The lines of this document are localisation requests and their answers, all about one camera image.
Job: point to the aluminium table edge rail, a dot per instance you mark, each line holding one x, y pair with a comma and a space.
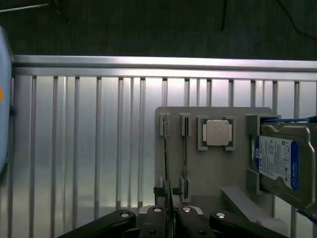
158, 65

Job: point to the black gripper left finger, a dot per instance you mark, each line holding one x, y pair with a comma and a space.
153, 223

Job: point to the grey parts rack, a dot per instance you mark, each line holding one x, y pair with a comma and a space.
213, 168

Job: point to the hard disk with blue label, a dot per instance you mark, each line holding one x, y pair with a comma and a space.
284, 158

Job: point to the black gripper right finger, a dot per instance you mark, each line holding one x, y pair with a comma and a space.
188, 223

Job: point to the thin metal rod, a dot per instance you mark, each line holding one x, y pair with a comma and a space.
24, 7

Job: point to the silver CPU chip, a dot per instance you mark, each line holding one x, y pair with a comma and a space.
217, 132

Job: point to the light blue rounded housing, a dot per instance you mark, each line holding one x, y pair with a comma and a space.
4, 104

